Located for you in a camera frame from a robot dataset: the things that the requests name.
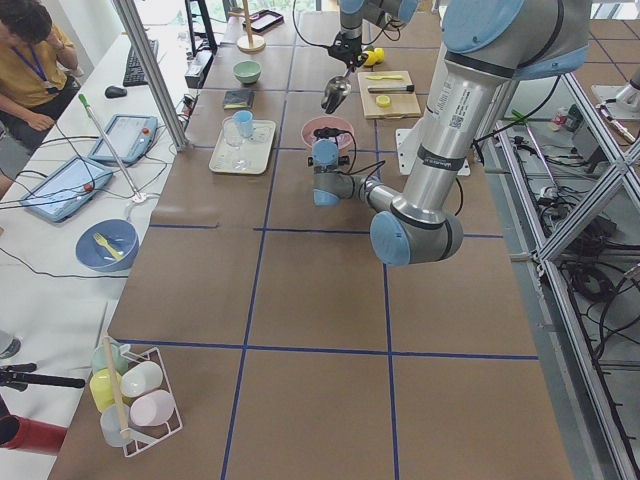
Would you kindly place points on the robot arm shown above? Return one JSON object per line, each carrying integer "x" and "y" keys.
{"x": 388, "y": 15}
{"x": 484, "y": 45}

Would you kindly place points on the seated person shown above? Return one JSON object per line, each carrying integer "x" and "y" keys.
{"x": 37, "y": 65}

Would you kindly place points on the clear wine glass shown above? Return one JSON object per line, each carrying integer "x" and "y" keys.
{"x": 234, "y": 141}

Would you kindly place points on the black keyboard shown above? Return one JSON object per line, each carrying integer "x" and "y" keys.
{"x": 134, "y": 73}

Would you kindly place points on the yellow plastic knife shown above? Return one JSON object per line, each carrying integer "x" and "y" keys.
{"x": 384, "y": 77}

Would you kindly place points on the steel ice scoop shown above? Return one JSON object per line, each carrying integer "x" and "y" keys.
{"x": 336, "y": 91}

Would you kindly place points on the grey folded cloth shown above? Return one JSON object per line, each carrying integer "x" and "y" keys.
{"x": 238, "y": 99}

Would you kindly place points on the green bowl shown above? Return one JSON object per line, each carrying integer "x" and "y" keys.
{"x": 247, "y": 72}

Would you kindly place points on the steel cylinder black cap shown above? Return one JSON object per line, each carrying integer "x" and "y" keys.
{"x": 402, "y": 89}

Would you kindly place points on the near teach pendant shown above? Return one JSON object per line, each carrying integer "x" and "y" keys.
{"x": 67, "y": 189}

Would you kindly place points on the black mouse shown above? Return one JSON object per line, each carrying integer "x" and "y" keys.
{"x": 113, "y": 92}

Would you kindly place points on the pink bowl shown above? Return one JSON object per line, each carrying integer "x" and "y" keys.
{"x": 331, "y": 128}

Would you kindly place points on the blue bowl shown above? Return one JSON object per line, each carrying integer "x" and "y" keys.
{"x": 121, "y": 234}

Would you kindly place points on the white wire cup rack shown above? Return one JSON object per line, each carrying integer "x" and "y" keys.
{"x": 134, "y": 398}

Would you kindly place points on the wooden stand round base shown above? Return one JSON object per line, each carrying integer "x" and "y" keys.
{"x": 250, "y": 42}

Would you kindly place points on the light blue cup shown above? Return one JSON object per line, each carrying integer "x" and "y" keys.
{"x": 243, "y": 120}

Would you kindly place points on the far teach pendant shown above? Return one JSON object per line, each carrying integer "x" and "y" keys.
{"x": 131, "y": 135}

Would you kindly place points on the yellow plastic fork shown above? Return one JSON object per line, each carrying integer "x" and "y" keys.
{"x": 104, "y": 243}

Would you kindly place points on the bamboo cutting board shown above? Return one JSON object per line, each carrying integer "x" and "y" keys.
{"x": 402, "y": 105}

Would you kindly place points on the teach pendant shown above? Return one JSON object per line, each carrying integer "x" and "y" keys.
{"x": 131, "y": 135}
{"x": 67, "y": 189}

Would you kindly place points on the yellow lemon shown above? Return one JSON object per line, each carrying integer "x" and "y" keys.
{"x": 373, "y": 56}

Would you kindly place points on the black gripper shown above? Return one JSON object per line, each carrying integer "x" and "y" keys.
{"x": 348, "y": 48}

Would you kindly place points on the lemon half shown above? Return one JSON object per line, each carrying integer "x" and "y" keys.
{"x": 383, "y": 101}

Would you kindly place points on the cream serving tray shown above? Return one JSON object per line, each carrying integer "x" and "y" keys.
{"x": 251, "y": 158}

